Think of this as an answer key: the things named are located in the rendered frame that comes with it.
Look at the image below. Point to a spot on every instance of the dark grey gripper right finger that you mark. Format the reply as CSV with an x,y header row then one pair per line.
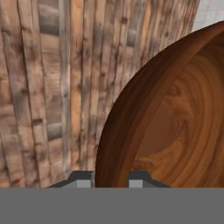
x,y
139,176

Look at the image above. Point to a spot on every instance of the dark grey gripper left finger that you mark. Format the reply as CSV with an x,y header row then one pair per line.
x,y
81,176

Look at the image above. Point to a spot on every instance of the brown wooden bowl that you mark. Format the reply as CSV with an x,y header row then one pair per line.
x,y
175,122

